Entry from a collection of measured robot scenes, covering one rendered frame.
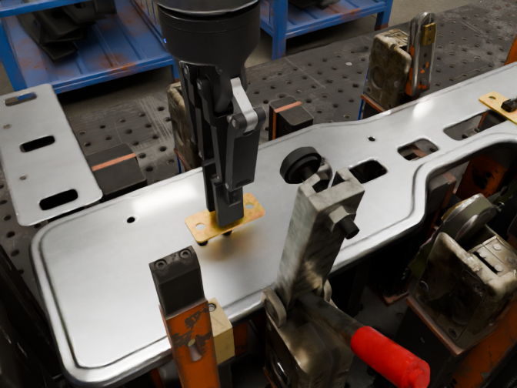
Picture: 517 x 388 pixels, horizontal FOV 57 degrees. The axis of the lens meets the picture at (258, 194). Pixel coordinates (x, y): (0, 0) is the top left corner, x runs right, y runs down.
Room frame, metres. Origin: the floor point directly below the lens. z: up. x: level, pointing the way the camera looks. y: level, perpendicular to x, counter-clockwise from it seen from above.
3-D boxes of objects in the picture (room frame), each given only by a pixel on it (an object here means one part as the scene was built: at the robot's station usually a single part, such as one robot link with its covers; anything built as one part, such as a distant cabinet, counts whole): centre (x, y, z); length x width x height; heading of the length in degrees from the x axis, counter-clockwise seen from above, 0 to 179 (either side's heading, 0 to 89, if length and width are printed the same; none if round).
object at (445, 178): (0.48, -0.21, 0.84); 0.12 x 0.05 x 0.29; 30
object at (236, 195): (0.32, 0.02, 1.09); 0.03 x 0.01 x 0.05; 30
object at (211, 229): (0.34, 0.04, 1.03); 0.08 x 0.04 x 0.01; 120
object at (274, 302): (0.21, -0.01, 1.06); 0.03 x 0.01 x 0.03; 30
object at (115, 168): (0.47, 0.19, 0.84); 0.11 x 0.10 x 0.28; 30
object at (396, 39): (0.70, -0.23, 0.87); 0.12 x 0.09 x 0.35; 30
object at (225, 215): (0.33, 0.03, 1.07); 0.03 x 0.01 x 0.07; 120
